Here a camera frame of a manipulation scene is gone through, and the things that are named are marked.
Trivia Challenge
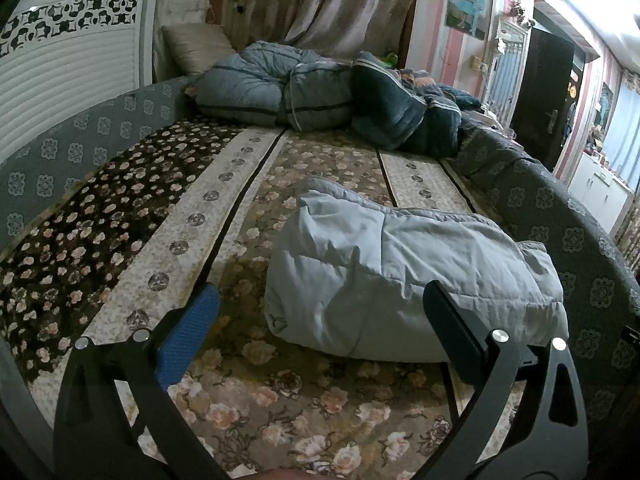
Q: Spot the light blue padded jacket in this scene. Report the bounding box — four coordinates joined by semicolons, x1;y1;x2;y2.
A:
265;176;571;363

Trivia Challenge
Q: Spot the blue-grey folded quilt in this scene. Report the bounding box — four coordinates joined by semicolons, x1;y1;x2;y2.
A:
192;41;356;128

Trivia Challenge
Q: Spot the large wall poster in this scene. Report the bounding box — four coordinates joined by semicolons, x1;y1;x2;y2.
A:
445;0;492;42

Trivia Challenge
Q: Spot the grey patterned bed surround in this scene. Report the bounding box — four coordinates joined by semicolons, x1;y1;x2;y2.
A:
0;75;640;480

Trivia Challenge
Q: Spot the dark door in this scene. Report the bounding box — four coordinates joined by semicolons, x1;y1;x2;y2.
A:
507;25;576;171

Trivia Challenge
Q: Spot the dried flower decoration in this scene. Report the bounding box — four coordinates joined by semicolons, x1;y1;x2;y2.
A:
507;0;536;26

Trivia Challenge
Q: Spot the person's left hand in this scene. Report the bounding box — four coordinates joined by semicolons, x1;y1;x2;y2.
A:
250;467;311;480

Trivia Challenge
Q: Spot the beige pillow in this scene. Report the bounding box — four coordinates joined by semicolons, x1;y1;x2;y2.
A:
161;22;236;77

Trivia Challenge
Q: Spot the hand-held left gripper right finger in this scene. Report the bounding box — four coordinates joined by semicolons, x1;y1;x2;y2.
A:
412;280;591;480

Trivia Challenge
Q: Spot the white cabinet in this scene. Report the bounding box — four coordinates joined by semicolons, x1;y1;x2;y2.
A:
567;152;636;236

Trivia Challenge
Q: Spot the beige curtain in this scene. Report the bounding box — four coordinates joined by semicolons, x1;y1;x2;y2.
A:
220;0;426;61

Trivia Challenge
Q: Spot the blue striped curtain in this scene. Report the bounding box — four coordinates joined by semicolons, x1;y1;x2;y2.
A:
597;72;640;186

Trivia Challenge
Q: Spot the floral bed blanket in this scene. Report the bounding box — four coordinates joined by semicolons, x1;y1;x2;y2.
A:
0;112;531;480

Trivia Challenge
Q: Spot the white wardrobe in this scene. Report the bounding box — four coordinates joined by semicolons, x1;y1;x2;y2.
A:
0;0;166;166

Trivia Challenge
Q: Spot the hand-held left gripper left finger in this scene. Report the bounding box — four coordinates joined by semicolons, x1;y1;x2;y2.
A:
52;282;231;480

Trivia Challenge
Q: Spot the small wall poster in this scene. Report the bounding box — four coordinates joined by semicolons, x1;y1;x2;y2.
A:
597;81;616;128

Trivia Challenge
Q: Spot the white framed mirror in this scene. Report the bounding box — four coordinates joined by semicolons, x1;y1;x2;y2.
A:
482;15;531;128

